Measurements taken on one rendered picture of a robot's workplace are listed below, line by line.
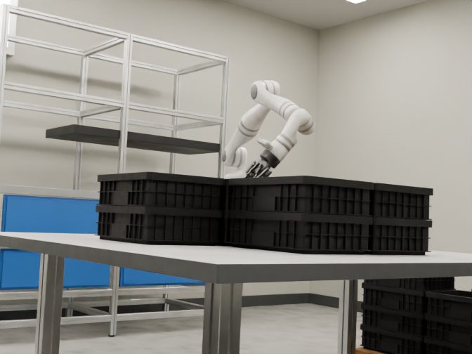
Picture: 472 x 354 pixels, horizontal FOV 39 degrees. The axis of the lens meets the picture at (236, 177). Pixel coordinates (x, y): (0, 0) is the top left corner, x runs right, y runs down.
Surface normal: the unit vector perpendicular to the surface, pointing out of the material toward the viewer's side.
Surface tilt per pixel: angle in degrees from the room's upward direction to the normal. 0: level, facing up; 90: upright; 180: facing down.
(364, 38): 90
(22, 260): 90
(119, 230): 90
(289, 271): 90
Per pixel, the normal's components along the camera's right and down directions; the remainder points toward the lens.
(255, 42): 0.62, -0.02
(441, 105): -0.78, -0.07
